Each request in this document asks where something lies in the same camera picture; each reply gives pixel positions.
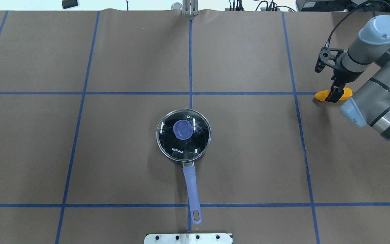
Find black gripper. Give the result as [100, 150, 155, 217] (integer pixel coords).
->
[326, 61, 358, 103]

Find yellow corn cob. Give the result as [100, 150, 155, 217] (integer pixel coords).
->
[314, 87, 353, 101]

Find blue saucepan with handle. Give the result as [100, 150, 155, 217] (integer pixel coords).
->
[156, 108, 212, 225]

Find glass lid with blue knob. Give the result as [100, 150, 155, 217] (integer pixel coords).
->
[156, 109, 212, 163]

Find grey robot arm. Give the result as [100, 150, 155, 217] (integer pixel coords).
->
[315, 15, 390, 142]

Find black equipment box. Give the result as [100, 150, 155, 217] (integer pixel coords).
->
[296, 0, 390, 12]

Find black device on table edge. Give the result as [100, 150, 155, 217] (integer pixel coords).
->
[61, 0, 79, 9]

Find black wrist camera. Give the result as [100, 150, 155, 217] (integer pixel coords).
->
[314, 47, 345, 73]

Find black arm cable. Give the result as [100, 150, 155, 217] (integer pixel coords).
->
[324, 0, 390, 51]

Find black cables at edge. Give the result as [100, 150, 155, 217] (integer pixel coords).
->
[228, 0, 295, 12]

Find metal camera stand post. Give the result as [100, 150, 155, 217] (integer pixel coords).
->
[181, 0, 199, 16]

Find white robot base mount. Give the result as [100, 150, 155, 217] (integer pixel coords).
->
[144, 233, 234, 244]

